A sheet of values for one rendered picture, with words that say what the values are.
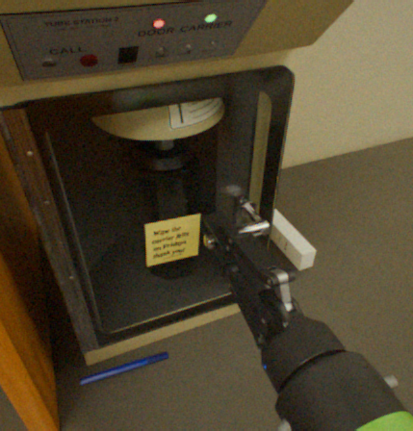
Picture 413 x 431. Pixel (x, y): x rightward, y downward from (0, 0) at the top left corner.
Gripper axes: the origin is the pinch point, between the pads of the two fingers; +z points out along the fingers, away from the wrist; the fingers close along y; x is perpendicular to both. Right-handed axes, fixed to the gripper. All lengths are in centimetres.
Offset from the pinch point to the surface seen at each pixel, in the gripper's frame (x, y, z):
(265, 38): -4.0, 23.3, 0.8
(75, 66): 13.4, 22.9, 1.1
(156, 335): 9.5, -24.1, 5.6
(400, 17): -69, 7, 49
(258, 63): -6.2, 19.2, 5.6
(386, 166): -66, -27, 35
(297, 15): -5.8, 25.3, -1.2
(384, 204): -54, -26, 22
